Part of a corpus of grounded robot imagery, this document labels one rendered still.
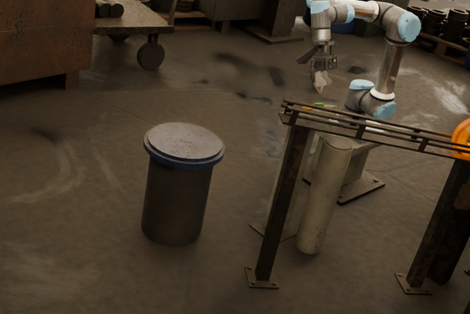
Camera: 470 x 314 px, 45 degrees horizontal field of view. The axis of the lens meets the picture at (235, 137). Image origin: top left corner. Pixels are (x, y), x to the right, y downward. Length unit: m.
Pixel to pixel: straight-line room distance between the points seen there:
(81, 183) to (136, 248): 0.51
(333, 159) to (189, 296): 0.76
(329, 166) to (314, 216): 0.24
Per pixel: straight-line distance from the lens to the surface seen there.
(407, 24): 2.58
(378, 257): 2.61
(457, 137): 2.16
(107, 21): 3.84
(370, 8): 2.62
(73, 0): 3.38
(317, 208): 2.35
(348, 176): 3.01
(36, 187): 2.64
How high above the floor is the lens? 1.47
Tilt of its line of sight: 27 degrees down
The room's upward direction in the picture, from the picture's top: 12 degrees clockwise
